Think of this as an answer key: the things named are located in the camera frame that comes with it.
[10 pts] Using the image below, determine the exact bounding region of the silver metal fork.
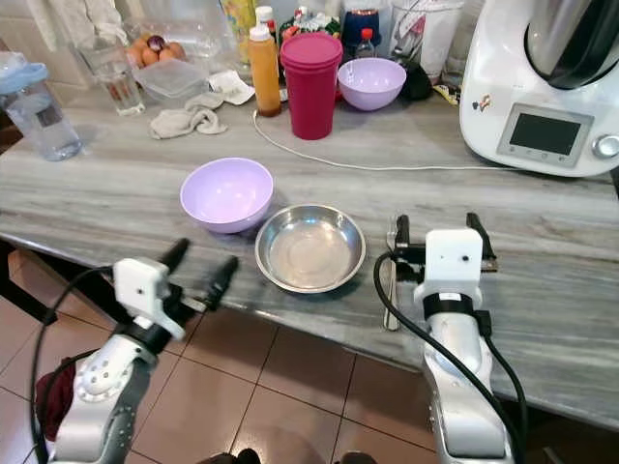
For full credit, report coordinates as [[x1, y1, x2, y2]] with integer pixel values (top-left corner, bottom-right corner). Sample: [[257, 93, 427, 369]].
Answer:
[[383, 220, 403, 332]]

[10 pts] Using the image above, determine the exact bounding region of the large lilac plastic bowl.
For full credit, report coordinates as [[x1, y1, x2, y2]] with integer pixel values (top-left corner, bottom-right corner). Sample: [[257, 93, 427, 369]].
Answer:
[[181, 158, 275, 234]]

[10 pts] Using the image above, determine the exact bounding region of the shallow steel dish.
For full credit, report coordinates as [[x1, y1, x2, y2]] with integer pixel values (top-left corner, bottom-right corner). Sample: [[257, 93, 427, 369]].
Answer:
[[255, 204, 367, 294]]

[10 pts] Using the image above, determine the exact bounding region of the crumpled grey cloth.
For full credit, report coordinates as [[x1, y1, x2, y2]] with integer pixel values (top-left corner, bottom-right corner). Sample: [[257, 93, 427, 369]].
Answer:
[[149, 93, 229, 141]]

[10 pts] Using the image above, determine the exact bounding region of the small black object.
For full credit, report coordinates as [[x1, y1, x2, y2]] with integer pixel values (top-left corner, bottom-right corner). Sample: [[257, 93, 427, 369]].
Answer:
[[403, 62, 435, 102]]

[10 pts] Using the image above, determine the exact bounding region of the white kitchen cooking machine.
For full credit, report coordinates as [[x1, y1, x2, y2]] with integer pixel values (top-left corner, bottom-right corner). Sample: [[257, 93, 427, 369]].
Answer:
[[458, 0, 619, 181]]

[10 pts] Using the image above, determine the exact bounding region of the small lilac plastic bowl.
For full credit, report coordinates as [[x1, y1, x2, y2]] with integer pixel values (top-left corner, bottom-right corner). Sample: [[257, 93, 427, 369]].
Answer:
[[337, 57, 408, 112]]

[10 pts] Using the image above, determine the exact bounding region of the dark red cloth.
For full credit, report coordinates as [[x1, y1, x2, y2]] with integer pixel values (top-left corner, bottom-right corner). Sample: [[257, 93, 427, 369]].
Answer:
[[34, 357, 79, 442]]

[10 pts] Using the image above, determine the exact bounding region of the magenta plastic tumbler with lid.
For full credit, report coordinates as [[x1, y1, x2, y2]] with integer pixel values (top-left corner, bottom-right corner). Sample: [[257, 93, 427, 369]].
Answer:
[[279, 32, 345, 142]]

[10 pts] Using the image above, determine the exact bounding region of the clear jug with blue lid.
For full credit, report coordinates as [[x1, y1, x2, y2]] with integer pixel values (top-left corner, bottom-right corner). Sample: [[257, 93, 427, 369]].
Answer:
[[0, 50, 83, 163]]

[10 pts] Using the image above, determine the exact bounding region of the clear plastic food container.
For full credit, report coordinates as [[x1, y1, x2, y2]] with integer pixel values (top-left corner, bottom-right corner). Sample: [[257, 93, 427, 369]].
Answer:
[[133, 57, 210, 104]]

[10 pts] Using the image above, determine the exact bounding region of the white crumpled cloth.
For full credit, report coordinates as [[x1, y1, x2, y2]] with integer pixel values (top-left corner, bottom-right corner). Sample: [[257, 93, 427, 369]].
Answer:
[[208, 69, 256, 106]]

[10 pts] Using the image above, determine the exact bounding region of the clear drinking glass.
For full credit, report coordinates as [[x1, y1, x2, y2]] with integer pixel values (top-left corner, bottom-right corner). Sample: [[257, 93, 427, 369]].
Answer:
[[78, 37, 147, 118]]

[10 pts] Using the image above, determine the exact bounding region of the small bottle with red cap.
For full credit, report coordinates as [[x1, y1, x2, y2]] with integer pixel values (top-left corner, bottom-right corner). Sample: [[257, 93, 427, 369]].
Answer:
[[352, 27, 377, 60]]

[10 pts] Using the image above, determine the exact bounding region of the orange bottle with white cap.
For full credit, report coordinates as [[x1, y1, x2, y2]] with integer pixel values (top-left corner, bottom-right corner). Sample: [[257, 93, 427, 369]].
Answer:
[[248, 23, 282, 119]]

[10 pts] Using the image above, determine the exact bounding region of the bowl of brown eggs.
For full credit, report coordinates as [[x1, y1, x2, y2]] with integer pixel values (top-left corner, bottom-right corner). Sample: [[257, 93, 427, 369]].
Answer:
[[125, 33, 188, 68]]

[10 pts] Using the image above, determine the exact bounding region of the clear plastic measuring jug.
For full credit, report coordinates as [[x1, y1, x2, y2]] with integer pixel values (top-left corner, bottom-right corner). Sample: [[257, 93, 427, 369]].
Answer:
[[389, 0, 464, 71]]

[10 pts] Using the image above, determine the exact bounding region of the dark blue mug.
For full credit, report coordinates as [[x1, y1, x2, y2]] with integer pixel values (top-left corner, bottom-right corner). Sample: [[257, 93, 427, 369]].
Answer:
[[340, 8, 384, 55]]

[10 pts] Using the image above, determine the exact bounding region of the hanging beige towel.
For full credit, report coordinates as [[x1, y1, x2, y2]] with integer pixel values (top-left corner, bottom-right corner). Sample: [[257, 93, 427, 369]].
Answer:
[[47, 0, 128, 49]]

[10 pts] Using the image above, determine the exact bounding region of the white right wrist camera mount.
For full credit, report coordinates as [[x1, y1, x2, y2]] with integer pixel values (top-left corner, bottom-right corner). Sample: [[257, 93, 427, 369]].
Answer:
[[413, 228, 486, 308]]

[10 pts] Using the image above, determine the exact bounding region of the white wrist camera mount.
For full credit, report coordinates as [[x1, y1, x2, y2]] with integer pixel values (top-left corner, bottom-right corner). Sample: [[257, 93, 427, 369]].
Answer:
[[113, 257, 178, 339], [413, 228, 486, 308]]

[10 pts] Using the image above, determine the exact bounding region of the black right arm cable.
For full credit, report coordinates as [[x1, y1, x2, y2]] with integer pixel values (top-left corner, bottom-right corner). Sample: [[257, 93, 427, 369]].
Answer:
[[373, 251, 529, 464]]

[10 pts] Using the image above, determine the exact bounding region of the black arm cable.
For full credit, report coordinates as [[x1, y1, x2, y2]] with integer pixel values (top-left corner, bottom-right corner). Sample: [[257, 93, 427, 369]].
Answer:
[[28, 266, 117, 464], [373, 251, 529, 464]]

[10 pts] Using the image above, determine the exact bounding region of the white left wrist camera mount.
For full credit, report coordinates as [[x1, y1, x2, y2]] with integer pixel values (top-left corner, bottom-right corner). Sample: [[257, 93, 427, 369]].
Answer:
[[113, 257, 178, 339]]

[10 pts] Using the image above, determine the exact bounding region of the white power cable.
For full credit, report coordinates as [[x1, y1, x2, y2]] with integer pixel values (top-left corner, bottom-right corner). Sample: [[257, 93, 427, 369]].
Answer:
[[251, 108, 496, 174]]

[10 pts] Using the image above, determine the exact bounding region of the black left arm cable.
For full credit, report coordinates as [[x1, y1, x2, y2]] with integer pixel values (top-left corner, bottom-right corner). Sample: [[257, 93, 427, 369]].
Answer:
[[28, 266, 117, 464]]

